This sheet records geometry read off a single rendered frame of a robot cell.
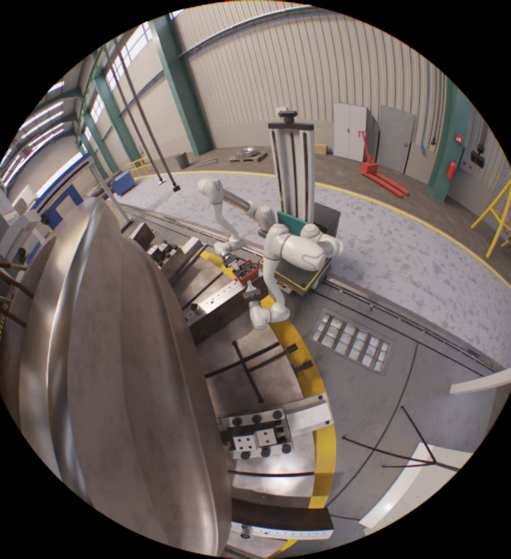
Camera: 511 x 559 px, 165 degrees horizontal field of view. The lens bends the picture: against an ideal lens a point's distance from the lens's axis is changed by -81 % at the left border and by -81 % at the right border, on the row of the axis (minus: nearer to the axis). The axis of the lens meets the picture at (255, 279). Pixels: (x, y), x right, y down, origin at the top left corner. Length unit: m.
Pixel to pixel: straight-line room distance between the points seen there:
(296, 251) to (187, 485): 1.27
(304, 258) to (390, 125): 6.19
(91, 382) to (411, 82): 7.32
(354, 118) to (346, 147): 1.07
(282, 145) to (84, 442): 1.75
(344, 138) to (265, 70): 3.84
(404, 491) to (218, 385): 2.62
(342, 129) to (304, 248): 5.72
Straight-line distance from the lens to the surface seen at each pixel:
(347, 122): 6.26
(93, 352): 0.59
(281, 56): 7.64
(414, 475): 2.80
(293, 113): 1.30
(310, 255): 0.80
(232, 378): 1.71
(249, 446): 1.21
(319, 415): 1.53
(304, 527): 1.93
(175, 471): 1.02
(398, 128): 6.68
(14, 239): 4.77
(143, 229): 3.42
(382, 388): 2.22
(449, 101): 6.98
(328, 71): 7.00
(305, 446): 1.76
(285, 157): 1.48
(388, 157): 6.84
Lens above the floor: 1.95
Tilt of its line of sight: 55 degrees down
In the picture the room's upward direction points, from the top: 18 degrees counter-clockwise
